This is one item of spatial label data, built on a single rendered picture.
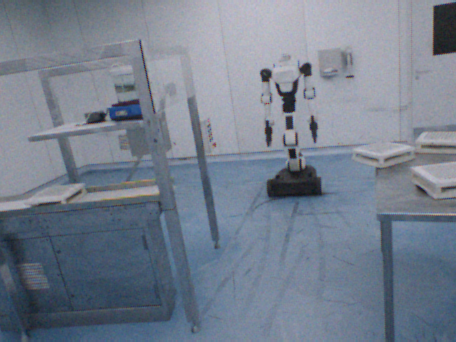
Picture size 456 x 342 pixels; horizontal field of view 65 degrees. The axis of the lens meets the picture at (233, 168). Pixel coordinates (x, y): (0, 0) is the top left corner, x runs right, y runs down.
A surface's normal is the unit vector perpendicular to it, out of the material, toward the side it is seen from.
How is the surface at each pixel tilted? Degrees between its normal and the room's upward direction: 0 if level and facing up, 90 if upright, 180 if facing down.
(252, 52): 90
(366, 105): 90
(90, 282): 90
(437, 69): 90
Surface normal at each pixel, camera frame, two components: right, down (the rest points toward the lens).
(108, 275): -0.08, 0.29
